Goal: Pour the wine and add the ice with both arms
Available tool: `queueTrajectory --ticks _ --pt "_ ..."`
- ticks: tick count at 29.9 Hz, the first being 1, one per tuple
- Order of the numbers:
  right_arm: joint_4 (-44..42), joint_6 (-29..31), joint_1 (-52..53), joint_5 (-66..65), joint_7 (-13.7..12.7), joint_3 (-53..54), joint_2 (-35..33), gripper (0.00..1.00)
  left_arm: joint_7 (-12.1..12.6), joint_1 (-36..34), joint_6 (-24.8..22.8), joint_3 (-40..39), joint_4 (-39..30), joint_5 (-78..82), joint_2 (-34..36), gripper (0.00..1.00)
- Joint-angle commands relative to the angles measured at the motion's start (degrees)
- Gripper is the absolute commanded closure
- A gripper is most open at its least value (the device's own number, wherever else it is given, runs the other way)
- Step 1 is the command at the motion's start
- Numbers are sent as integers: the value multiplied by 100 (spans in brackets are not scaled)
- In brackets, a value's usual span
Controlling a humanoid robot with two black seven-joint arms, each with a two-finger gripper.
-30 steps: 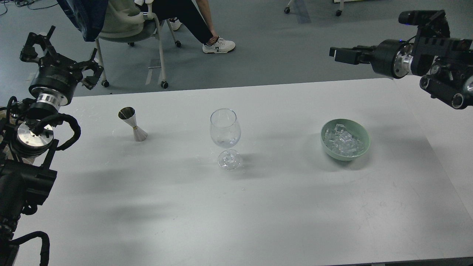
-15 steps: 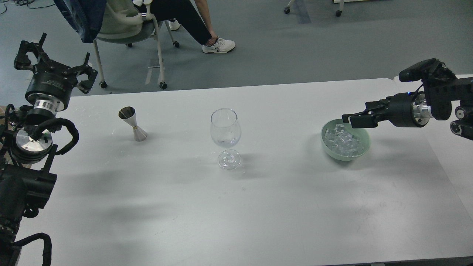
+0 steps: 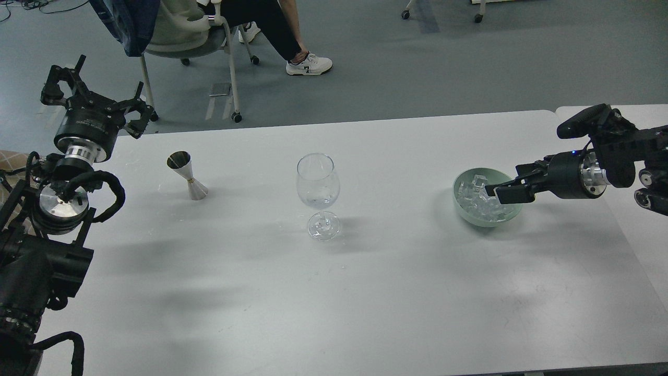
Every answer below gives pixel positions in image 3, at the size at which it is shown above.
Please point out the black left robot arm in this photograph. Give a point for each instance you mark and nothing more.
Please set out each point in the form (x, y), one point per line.
(47, 216)

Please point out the clear wine glass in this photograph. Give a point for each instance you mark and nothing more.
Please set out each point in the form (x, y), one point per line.
(318, 187)

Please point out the steel cocktail jigger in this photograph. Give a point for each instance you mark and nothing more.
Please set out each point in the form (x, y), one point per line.
(181, 163)

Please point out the clear ice cubes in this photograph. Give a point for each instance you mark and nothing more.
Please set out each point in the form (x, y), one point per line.
(472, 197)

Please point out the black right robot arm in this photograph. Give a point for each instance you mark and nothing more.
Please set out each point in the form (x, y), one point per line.
(617, 154)

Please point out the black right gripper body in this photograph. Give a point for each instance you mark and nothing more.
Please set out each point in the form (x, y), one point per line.
(572, 175)

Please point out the green bowl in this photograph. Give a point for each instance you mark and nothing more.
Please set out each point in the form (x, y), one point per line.
(493, 177)

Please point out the beige checkered sofa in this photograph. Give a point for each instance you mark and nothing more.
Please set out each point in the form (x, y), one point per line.
(13, 163)

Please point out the white chair caster leg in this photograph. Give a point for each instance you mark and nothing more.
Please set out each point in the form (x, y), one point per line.
(405, 15)

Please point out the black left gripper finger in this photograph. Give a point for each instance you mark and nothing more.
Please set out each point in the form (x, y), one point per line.
(52, 94)
(135, 128)

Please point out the seated person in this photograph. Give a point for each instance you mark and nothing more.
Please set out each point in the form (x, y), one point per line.
(279, 22)

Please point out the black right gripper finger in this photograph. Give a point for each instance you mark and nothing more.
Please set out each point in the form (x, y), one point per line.
(535, 171)
(511, 192)

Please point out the dark blue jacket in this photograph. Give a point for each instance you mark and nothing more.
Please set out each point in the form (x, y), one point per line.
(131, 23)

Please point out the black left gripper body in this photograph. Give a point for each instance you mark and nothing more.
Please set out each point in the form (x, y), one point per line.
(92, 128)

